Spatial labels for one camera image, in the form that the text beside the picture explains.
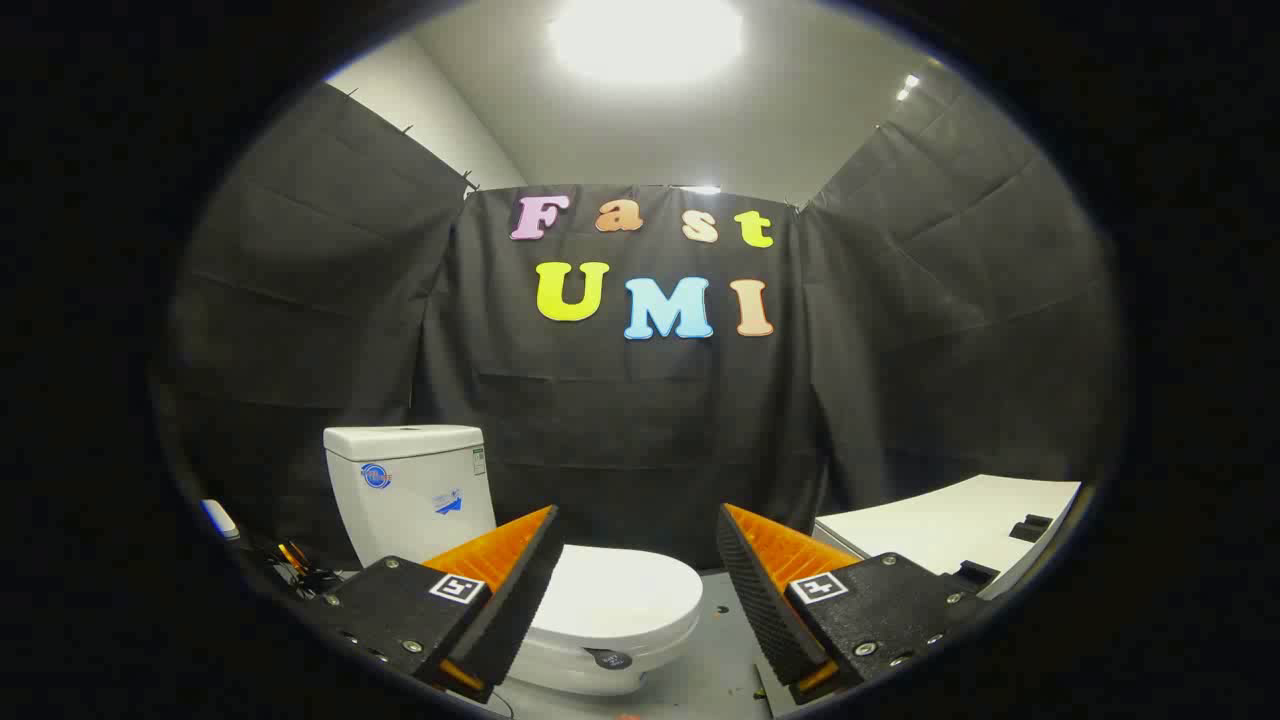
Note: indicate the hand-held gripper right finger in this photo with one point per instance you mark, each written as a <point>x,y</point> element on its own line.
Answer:
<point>762,600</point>

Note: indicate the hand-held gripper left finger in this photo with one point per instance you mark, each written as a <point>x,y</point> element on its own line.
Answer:
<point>515,600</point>

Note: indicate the white toilet lid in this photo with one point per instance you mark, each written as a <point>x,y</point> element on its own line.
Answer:
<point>620,595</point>

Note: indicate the white panelled cabinet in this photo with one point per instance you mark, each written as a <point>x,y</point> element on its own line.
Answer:
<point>940,530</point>

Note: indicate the black backdrop cloth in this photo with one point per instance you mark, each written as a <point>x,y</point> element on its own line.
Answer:
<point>640,420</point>

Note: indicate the small white device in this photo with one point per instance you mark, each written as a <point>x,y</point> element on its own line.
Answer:
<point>220,518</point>

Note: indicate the small ceiling spot light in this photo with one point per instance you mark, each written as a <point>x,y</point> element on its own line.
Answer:
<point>908,86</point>

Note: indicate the round ceiling light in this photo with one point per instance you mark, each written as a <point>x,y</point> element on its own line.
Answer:
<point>645,40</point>

